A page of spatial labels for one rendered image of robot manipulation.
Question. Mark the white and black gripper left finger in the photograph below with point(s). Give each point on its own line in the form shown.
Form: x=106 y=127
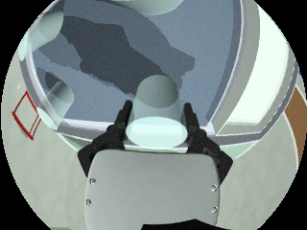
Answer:
x=114 y=138

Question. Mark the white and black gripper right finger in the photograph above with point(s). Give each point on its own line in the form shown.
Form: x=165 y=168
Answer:
x=200 y=143

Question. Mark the clear glass jar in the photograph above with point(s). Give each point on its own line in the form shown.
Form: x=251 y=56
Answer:
x=149 y=7
x=44 y=29
x=55 y=104
x=157 y=119

